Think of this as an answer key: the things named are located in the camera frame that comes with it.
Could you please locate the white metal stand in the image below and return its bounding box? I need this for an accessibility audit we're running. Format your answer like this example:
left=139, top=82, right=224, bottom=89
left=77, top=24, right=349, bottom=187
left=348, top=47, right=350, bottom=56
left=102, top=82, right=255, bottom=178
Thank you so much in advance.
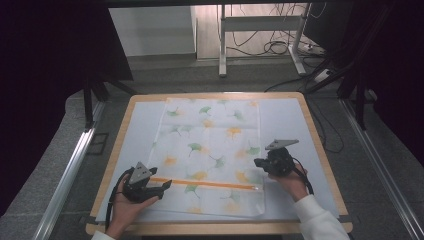
left=217, top=3, right=308, bottom=79

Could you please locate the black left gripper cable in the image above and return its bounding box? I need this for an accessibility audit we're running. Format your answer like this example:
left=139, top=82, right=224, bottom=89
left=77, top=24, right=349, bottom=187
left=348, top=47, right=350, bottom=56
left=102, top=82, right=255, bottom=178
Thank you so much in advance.
left=104, top=167, right=135, bottom=233

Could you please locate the aluminium rail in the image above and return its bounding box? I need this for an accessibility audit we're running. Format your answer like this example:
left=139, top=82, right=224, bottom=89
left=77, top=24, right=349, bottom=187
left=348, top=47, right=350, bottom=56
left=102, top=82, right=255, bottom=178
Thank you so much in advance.
left=339, top=97, right=424, bottom=240
left=31, top=99, right=107, bottom=240

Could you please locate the person's left hand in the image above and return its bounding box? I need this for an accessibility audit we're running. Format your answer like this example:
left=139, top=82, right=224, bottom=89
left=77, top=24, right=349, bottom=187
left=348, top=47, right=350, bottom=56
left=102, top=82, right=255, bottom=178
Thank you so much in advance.
left=105, top=173, right=161, bottom=240

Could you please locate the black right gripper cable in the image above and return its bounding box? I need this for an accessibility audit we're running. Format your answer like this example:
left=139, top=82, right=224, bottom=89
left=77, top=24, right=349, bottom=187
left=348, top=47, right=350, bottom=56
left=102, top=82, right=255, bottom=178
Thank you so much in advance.
left=291, top=156, right=315, bottom=196

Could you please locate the black floor cable loop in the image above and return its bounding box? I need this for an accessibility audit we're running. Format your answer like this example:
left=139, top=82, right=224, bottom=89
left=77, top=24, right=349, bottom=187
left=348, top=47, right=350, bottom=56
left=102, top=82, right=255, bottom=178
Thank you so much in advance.
left=307, top=99, right=345, bottom=155

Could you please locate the white power strip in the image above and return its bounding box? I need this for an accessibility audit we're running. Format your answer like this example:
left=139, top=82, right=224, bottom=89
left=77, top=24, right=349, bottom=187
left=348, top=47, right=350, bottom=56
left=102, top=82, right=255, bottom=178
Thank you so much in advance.
left=312, top=67, right=335, bottom=84
left=298, top=42, right=327, bottom=56

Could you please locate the white table mat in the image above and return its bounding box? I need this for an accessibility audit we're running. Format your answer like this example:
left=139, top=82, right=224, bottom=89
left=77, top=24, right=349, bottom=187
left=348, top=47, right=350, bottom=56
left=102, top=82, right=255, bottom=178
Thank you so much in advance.
left=95, top=97, right=341, bottom=224

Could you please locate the dark curtain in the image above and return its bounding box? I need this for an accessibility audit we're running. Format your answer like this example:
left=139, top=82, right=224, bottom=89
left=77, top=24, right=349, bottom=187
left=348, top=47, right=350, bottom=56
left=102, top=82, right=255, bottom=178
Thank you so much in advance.
left=0, top=0, right=135, bottom=218
left=301, top=0, right=424, bottom=169

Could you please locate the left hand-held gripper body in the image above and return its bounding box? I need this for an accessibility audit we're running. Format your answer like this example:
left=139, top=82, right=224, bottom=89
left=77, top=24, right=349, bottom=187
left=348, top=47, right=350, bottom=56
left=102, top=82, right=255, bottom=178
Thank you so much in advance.
left=121, top=161, right=165, bottom=204

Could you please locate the white panel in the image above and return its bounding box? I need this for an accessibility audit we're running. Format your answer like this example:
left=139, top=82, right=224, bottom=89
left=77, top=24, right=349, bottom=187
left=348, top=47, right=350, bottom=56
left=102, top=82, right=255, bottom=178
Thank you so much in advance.
left=107, top=5, right=198, bottom=58

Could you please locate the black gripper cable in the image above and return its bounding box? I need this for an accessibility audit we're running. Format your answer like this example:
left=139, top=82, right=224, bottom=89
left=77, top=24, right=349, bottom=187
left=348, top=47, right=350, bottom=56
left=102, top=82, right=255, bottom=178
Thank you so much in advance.
left=104, top=167, right=135, bottom=233
left=291, top=156, right=315, bottom=196

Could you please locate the leaf print pillowcase orange zipper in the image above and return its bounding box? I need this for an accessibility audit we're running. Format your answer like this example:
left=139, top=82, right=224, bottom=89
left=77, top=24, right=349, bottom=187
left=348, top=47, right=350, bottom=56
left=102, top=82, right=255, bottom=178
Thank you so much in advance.
left=145, top=96, right=267, bottom=218

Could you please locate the black metal stand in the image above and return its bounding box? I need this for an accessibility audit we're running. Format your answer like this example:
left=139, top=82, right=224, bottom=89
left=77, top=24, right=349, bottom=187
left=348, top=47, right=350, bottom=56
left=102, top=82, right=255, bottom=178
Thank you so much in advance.
left=80, top=64, right=138, bottom=132
left=303, top=3, right=394, bottom=132

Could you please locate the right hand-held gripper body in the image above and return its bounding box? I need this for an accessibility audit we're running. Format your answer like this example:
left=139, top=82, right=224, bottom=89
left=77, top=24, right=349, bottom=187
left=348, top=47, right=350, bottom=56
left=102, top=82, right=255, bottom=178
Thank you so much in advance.
left=262, top=138, right=301, bottom=178

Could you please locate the tangle of black floor cables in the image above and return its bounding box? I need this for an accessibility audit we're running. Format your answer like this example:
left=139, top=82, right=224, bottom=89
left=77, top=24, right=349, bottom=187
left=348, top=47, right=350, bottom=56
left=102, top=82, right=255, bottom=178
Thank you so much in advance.
left=229, top=2, right=329, bottom=58

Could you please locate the person's right hand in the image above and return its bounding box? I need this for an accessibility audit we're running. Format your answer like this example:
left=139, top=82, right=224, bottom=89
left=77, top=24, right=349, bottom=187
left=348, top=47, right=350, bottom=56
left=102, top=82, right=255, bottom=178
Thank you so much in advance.
left=268, top=162, right=310, bottom=203

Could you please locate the wooden table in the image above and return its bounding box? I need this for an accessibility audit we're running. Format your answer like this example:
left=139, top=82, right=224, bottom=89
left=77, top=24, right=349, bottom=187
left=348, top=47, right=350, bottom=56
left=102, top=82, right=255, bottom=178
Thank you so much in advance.
left=85, top=91, right=354, bottom=236

